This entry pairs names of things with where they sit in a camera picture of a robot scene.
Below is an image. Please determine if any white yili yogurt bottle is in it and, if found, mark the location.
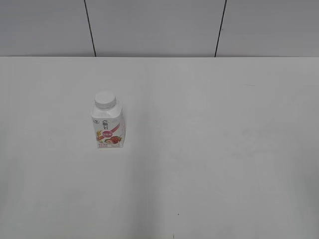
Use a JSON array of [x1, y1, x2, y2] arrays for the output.
[[91, 101, 126, 148]]

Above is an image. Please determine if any white screw cap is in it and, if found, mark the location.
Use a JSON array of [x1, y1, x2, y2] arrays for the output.
[[94, 91, 117, 110]]

